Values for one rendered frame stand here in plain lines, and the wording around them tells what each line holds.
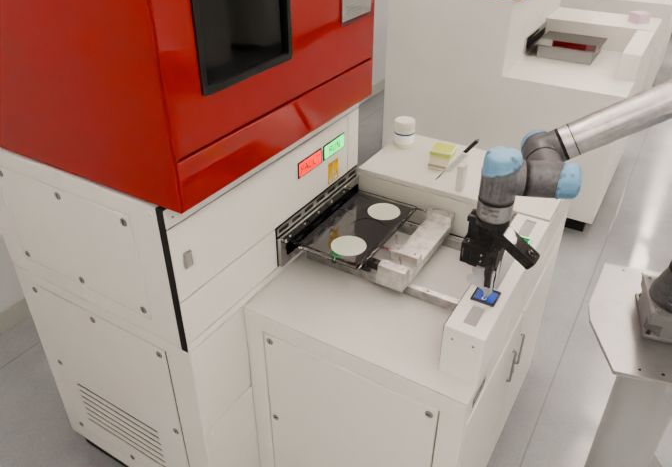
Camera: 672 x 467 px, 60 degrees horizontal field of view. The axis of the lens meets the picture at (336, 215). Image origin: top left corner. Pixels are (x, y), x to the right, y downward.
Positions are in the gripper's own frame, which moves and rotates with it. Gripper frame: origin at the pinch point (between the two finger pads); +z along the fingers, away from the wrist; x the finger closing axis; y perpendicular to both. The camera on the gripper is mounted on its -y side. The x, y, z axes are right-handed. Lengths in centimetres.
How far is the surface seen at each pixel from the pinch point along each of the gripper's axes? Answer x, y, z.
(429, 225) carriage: -33.7, 28.8, 9.6
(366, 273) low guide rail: -7.1, 36.0, 13.3
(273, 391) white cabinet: 20, 50, 43
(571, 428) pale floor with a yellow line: -61, -25, 98
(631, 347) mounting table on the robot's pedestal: -17.3, -31.8, 15.8
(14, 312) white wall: 11, 206, 91
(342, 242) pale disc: -9.7, 45.4, 7.6
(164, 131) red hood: 39, 55, -43
